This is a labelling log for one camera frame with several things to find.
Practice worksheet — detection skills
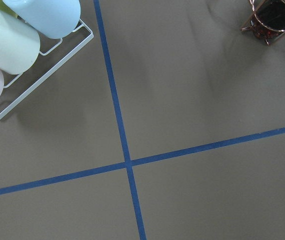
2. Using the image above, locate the pale green plastic cup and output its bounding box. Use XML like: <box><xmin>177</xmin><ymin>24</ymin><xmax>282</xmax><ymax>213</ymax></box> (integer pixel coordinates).
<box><xmin>0</xmin><ymin>10</ymin><xmax>41</xmax><ymax>75</ymax></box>

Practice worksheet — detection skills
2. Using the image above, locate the light blue plastic cup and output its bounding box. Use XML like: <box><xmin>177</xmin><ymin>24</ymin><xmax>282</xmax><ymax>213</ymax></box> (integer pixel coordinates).
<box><xmin>4</xmin><ymin>0</ymin><xmax>81</xmax><ymax>39</ymax></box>

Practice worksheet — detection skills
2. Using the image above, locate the white wire cup rack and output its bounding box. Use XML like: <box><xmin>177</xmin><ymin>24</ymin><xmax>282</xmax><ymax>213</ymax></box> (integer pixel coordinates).
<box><xmin>0</xmin><ymin>19</ymin><xmax>94</xmax><ymax>120</ymax></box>

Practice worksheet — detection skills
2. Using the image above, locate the copper wire bottle rack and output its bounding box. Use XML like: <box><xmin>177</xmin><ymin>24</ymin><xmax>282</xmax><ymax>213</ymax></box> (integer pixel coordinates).
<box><xmin>240</xmin><ymin>0</ymin><xmax>285</xmax><ymax>47</ymax></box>

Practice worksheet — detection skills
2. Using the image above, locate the dark tea bottle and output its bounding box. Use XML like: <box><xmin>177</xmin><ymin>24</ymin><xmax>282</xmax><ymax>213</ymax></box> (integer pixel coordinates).
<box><xmin>251</xmin><ymin>0</ymin><xmax>285</xmax><ymax>40</ymax></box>

